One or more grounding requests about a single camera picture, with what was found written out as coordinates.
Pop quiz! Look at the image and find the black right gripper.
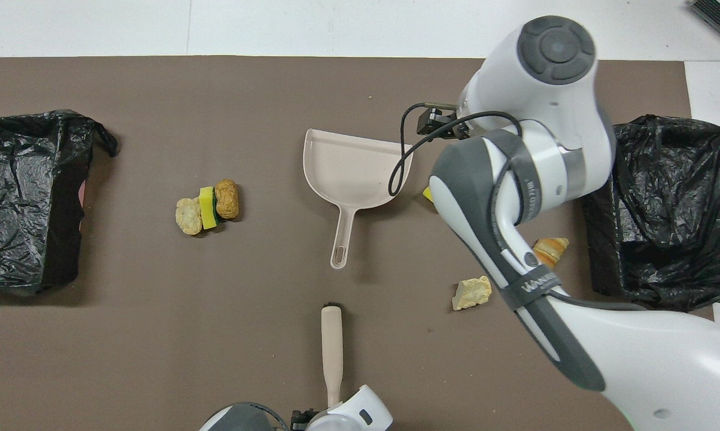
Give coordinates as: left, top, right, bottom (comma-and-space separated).
417, 103, 474, 139

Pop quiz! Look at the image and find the beige brush with black bristles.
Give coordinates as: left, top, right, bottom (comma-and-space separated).
321, 304, 344, 409

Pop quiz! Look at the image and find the beige plastic dustpan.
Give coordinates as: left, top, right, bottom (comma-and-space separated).
303, 128, 414, 270

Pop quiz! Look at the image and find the brown bread roll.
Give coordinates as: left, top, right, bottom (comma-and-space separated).
214, 180, 240, 220

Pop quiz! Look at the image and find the yellow and green sponge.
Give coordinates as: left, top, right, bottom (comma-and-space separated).
199, 186, 219, 231

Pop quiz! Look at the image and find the pale crusty bread piece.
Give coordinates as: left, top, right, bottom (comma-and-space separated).
175, 198, 203, 235

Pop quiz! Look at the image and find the bin with black bag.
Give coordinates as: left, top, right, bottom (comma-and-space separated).
580, 115, 720, 313
0, 110, 119, 295

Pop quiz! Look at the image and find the brown table mat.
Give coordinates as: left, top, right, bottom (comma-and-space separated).
0, 56, 715, 431

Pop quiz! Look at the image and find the orange striped croissant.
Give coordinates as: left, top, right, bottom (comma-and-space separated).
532, 237, 570, 270

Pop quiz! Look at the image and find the pale yellow bread chunk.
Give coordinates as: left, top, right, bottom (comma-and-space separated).
452, 275, 493, 311

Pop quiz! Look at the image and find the dark ribbed device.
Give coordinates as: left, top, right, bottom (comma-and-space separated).
688, 0, 720, 51

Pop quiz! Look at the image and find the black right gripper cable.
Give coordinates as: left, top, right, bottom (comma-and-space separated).
388, 103, 523, 227

